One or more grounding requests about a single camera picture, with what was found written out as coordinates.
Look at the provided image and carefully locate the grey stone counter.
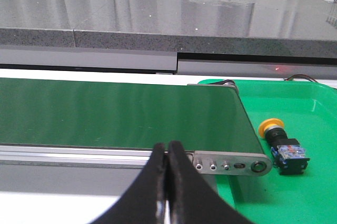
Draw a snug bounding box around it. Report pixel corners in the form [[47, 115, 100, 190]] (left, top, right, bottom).
[[1, 0, 336, 79]]

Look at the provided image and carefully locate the green conveyor belt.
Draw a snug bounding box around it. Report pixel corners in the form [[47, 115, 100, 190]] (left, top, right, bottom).
[[1, 78, 272, 176]]

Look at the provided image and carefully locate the green plastic tray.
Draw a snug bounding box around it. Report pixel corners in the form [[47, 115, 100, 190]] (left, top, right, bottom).
[[197, 79, 337, 224]]

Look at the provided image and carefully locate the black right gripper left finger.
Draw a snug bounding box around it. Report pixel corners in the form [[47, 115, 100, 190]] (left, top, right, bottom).
[[93, 143, 166, 223]]

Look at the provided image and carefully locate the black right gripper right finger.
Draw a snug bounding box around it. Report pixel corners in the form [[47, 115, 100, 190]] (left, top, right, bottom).
[[168, 141, 251, 223]]

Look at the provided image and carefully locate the red black wire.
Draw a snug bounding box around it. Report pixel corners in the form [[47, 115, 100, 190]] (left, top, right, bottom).
[[283, 74, 322, 84]]

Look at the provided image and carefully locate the yellow push button switch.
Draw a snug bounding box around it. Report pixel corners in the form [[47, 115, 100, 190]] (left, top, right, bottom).
[[258, 118, 310, 175]]

